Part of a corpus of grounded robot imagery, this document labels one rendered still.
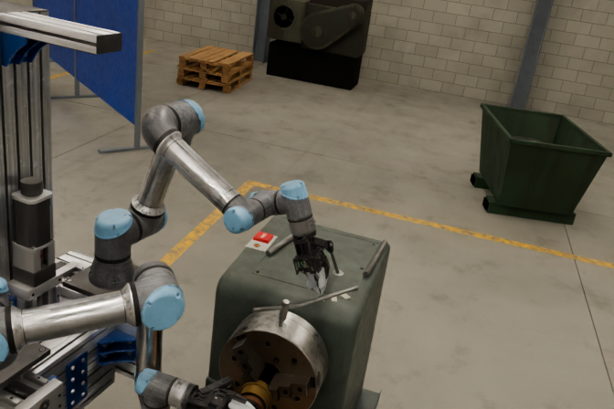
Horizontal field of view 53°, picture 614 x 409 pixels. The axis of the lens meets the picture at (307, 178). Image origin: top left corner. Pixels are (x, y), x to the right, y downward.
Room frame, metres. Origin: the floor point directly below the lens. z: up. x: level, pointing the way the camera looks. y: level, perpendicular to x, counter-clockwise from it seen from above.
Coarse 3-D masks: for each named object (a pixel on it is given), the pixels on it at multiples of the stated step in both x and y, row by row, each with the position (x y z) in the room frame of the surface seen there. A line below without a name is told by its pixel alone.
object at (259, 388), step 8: (248, 384) 1.41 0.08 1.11; (256, 384) 1.40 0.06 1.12; (264, 384) 1.42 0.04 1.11; (248, 392) 1.38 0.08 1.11; (256, 392) 1.38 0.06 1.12; (264, 392) 1.39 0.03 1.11; (248, 400) 1.35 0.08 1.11; (256, 400) 1.36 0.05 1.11; (264, 400) 1.37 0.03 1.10; (256, 408) 1.34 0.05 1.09; (264, 408) 1.37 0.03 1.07
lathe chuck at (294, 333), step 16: (256, 320) 1.56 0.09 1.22; (272, 320) 1.55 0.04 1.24; (288, 320) 1.57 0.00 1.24; (256, 336) 1.51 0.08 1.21; (272, 336) 1.49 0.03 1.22; (288, 336) 1.50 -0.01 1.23; (304, 336) 1.53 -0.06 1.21; (224, 352) 1.53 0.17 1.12; (272, 352) 1.49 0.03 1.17; (288, 352) 1.48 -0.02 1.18; (304, 352) 1.47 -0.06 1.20; (320, 352) 1.53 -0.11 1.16; (224, 368) 1.53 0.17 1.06; (288, 368) 1.48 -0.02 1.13; (304, 368) 1.47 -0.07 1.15; (320, 368) 1.50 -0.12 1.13; (240, 384) 1.52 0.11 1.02; (320, 384) 1.49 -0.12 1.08; (288, 400) 1.48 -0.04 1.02; (304, 400) 1.46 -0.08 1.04
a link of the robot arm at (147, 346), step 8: (144, 264) 1.46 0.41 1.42; (152, 264) 1.46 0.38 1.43; (160, 264) 1.46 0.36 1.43; (136, 272) 1.44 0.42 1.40; (144, 328) 1.47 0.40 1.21; (136, 336) 1.49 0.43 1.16; (144, 336) 1.47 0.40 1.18; (152, 336) 1.47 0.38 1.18; (160, 336) 1.49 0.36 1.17; (136, 344) 1.49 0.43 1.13; (144, 344) 1.47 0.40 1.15; (152, 344) 1.47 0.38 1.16; (160, 344) 1.49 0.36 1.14; (136, 352) 1.49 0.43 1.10; (144, 352) 1.47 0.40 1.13; (152, 352) 1.47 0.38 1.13; (160, 352) 1.49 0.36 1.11; (136, 360) 1.49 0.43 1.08; (144, 360) 1.47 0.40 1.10; (152, 360) 1.47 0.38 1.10; (160, 360) 1.50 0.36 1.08; (136, 368) 1.49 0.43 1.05; (144, 368) 1.47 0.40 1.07; (152, 368) 1.47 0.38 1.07; (160, 368) 1.50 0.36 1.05; (136, 376) 1.48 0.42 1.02
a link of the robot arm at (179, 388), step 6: (174, 384) 1.37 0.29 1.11; (180, 384) 1.37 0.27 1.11; (186, 384) 1.37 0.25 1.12; (174, 390) 1.35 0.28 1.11; (180, 390) 1.35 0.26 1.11; (186, 390) 1.36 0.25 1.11; (168, 396) 1.34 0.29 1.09; (174, 396) 1.34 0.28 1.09; (180, 396) 1.34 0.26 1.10; (168, 402) 1.34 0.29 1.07; (174, 402) 1.34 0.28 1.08; (180, 402) 1.33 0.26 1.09; (180, 408) 1.34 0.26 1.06
